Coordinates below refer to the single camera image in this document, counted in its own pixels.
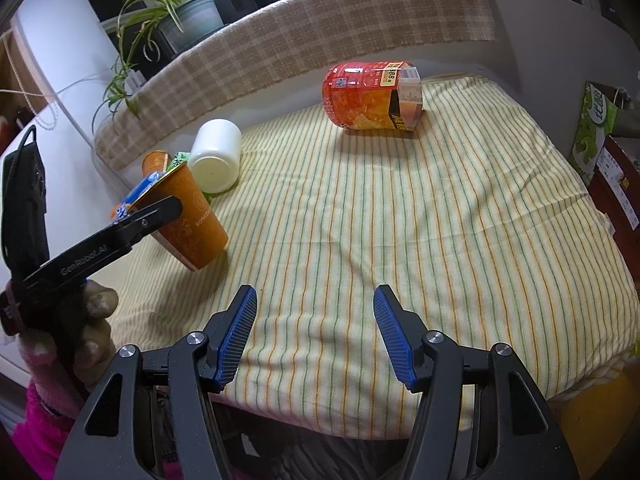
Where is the person's left hand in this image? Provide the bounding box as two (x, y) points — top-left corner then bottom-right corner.
(59, 280), (120, 401)

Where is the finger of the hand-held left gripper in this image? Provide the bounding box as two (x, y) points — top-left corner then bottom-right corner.
(21, 196), (182, 303)

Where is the person's left forearm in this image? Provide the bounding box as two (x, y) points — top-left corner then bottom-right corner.
(0, 330), (101, 480)

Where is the striped yellow bed sheet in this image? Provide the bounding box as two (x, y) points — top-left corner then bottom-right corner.
(107, 72), (640, 438)

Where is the green cardboard box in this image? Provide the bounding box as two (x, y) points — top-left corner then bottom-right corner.
(570, 80), (622, 184)

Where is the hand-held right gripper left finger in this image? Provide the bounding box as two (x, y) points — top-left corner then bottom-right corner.
(65, 284), (258, 480)

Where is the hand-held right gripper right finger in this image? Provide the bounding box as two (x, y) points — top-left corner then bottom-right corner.
(372, 284), (581, 480)

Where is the white cup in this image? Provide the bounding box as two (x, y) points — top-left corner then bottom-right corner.
(189, 119), (243, 194)

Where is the red noodle cup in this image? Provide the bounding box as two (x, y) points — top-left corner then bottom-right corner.
(321, 60), (424, 132)

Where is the red cardboard box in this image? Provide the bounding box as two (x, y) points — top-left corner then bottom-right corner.
(590, 135), (640, 261)

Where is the beige plaid cloth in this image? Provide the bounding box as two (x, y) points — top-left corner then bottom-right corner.
(94, 0), (497, 171)

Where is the orange paper cup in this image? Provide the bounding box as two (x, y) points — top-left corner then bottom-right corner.
(141, 150), (182, 182)
(111, 162), (230, 272)

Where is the potted spider plant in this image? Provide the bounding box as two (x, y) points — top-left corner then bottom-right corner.
(92, 0), (266, 134)

